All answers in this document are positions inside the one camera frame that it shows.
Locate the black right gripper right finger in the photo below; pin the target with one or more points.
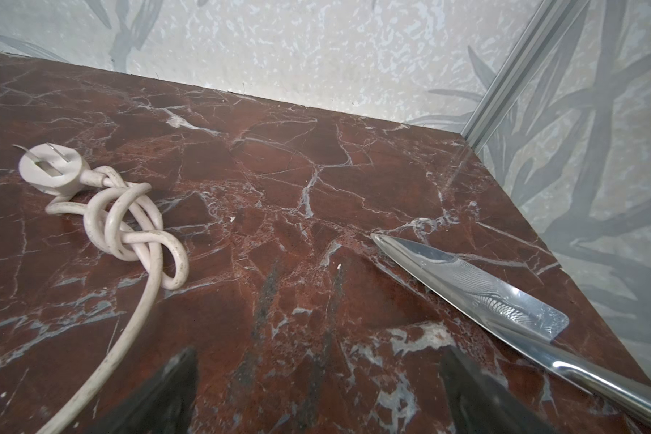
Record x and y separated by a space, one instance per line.
479 404

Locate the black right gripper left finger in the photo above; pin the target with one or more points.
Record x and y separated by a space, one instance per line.
162 404

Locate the silver metal garden trowel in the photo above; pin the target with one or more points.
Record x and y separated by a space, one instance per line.
521 321

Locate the beige round power strip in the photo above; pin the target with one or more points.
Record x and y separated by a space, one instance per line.
119 219

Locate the aluminium frame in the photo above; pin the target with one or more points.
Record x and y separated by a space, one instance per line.
552 19

